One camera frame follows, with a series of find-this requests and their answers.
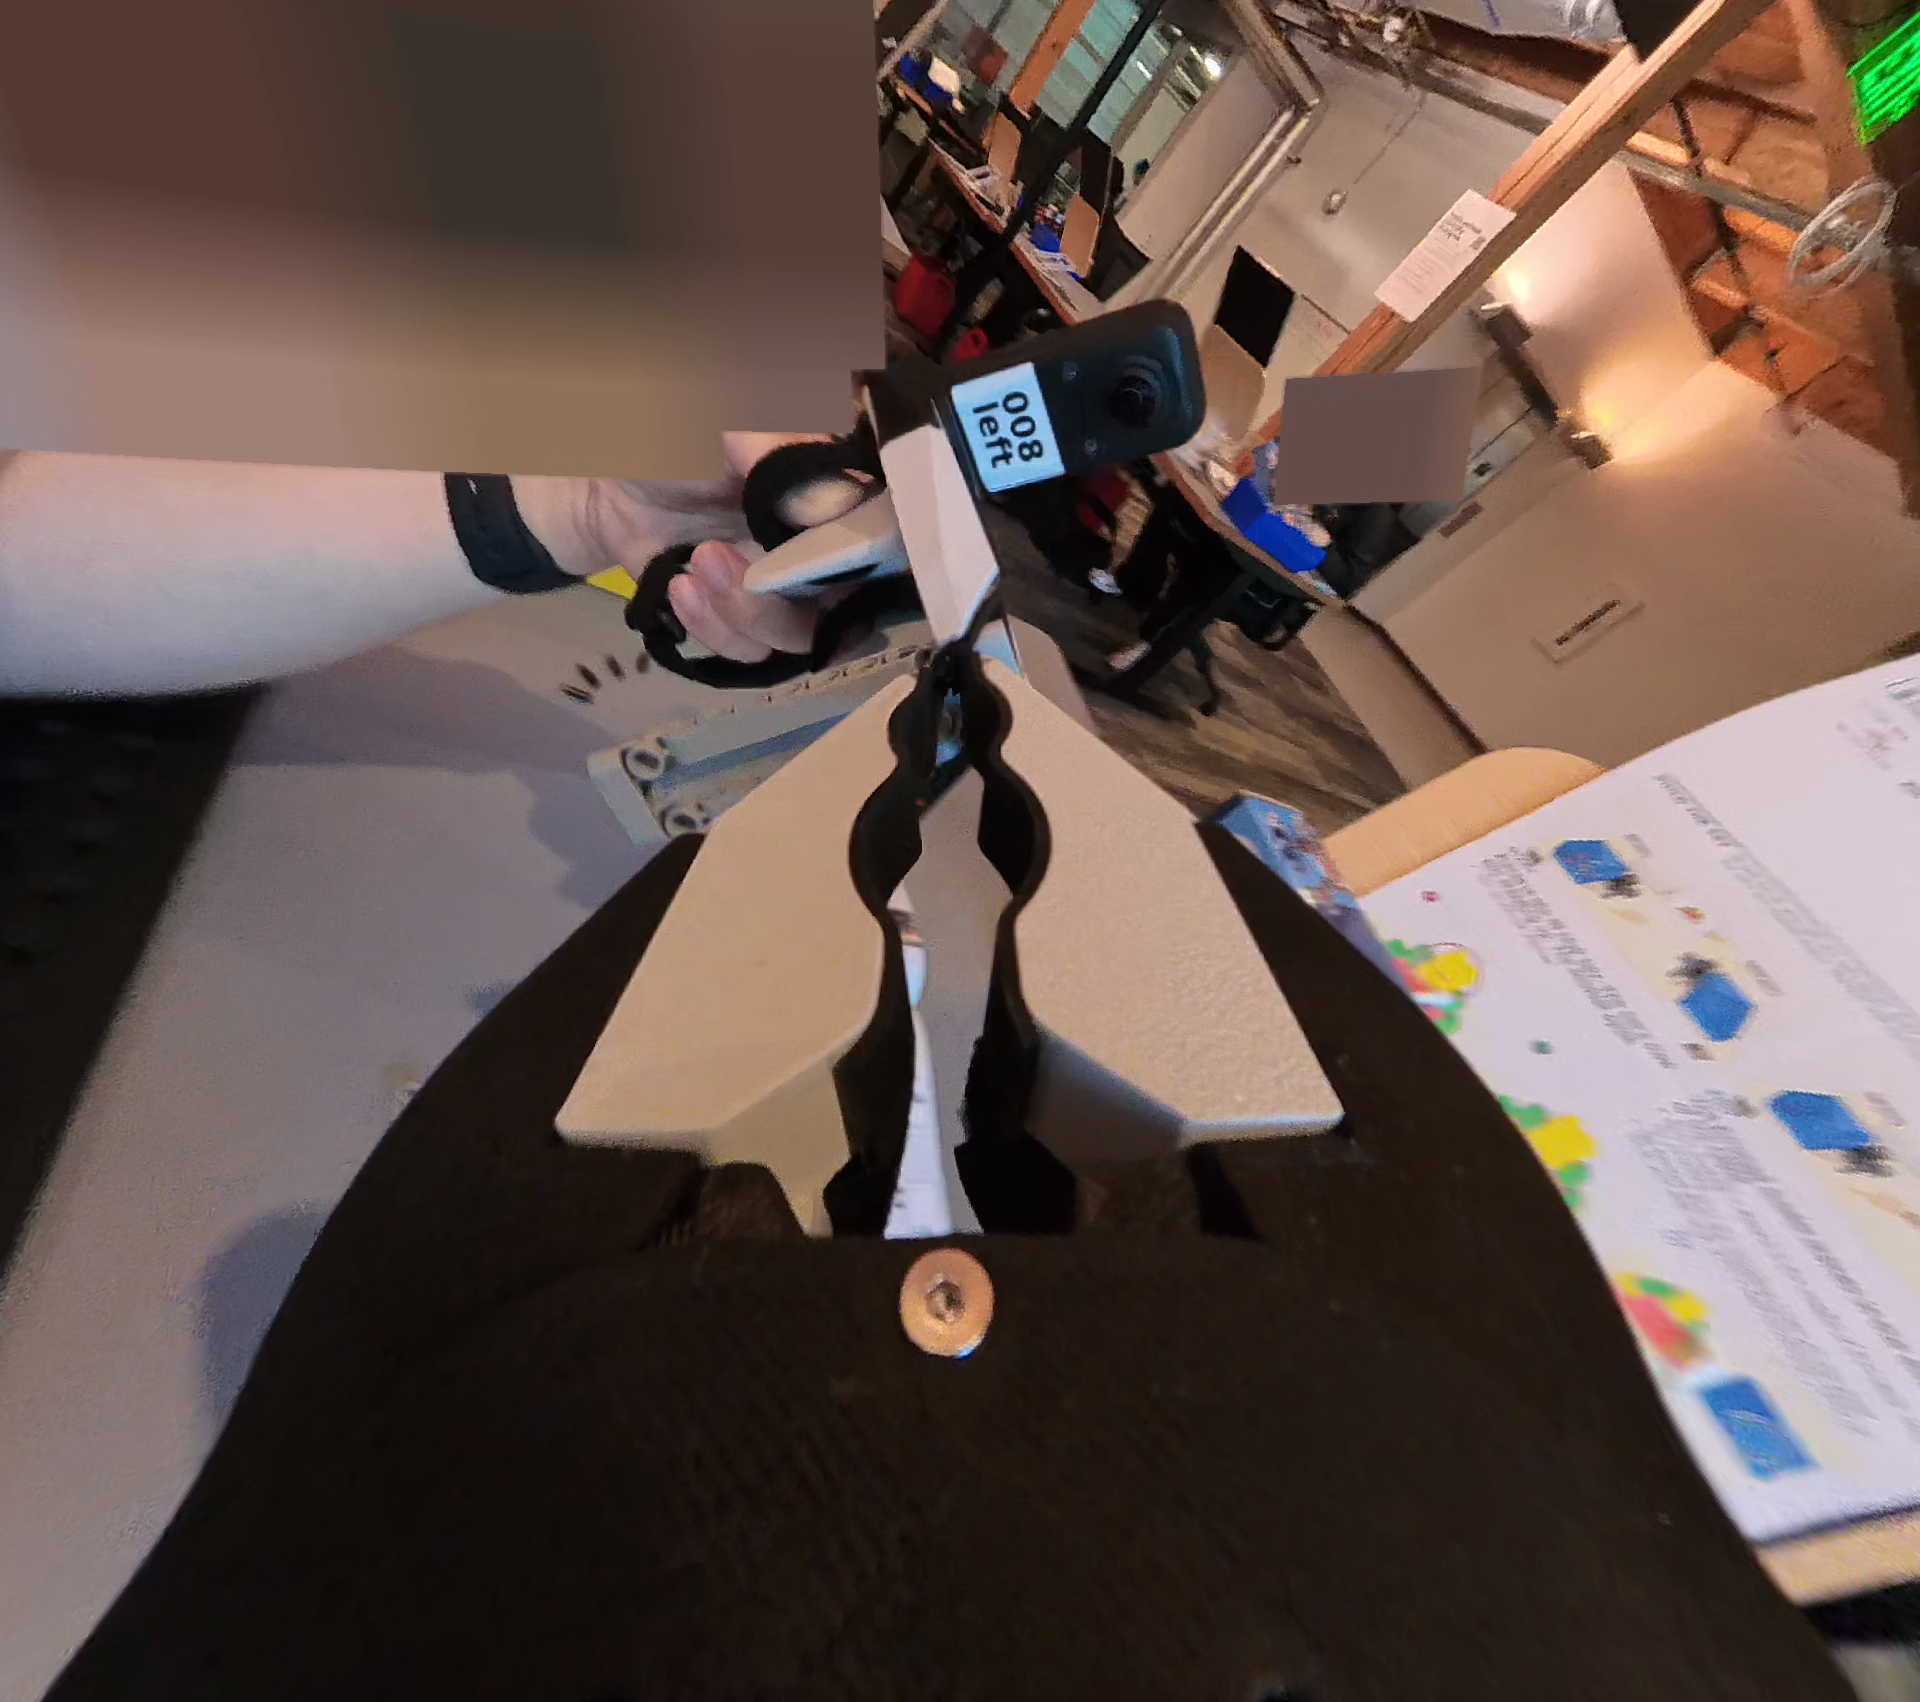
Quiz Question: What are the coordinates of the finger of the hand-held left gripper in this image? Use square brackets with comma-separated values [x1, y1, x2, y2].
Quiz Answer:
[971, 614, 1099, 730]
[873, 416, 1008, 652]

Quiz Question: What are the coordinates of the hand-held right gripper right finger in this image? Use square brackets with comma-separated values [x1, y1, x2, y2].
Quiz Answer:
[952, 659, 1347, 1237]

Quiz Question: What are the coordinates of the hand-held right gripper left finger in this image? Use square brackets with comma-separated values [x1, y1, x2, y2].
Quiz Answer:
[554, 665, 942, 1237]

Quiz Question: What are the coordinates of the grey perforated building beam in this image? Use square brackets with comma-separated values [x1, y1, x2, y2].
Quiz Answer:
[584, 674, 917, 846]

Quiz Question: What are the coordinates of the person's left forearm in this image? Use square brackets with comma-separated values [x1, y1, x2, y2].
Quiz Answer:
[0, 449, 459, 700]

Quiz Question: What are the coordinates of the grey desk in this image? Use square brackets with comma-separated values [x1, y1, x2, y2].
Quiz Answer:
[0, 599, 1920, 1644]

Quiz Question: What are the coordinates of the person's left hand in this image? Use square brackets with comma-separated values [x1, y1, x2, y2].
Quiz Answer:
[569, 431, 845, 670]

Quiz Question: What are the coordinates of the tan wooden chair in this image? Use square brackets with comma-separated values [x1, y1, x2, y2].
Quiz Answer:
[1195, 336, 1280, 449]

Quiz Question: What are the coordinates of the black monitor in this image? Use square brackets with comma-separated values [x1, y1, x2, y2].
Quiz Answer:
[1212, 247, 1296, 372]

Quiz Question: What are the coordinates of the blue printed toy box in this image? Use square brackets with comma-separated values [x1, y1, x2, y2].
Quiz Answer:
[1199, 795, 1398, 984]

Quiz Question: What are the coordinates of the blue storage bin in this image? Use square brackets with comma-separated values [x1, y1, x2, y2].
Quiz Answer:
[1218, 484, 1332, 574]

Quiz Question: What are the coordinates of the white paper notice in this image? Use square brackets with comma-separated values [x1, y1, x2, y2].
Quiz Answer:
[1371, 186, 1519, 324]

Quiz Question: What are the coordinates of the black wristband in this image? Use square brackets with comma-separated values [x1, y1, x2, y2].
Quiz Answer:
[443, 473, 584, 596]

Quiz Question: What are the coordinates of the colourful instruction booklet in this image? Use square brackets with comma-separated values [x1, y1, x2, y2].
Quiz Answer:
[1356, 652, 1920, 1546]

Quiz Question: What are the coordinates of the white valve wheel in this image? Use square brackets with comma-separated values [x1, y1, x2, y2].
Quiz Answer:
[1784, 176, 1903, 298]

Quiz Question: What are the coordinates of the green exit sign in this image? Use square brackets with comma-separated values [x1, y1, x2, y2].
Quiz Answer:
[1852, 6, 1920, 148]

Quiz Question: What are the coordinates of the white wall vent plate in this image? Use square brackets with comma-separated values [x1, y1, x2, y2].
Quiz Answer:
[1536, 596, 1643, 665]

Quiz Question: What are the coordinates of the wooden post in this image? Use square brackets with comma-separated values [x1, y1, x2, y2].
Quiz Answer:
[1319, 0, 1840, 384]

